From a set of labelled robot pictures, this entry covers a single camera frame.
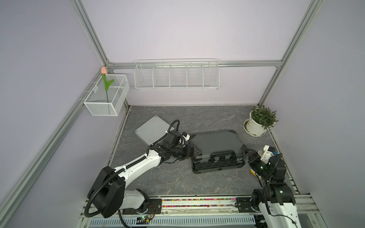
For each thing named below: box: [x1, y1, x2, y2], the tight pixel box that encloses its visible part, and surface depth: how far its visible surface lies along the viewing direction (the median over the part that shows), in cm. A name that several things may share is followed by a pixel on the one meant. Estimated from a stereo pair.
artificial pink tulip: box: [101, 66, 115, 103], surface depth 87 cm
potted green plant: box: [243, 105, 279, 137], surface depth 93 cm
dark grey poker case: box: [189, 130, 246, 174], surface depth 85 cm
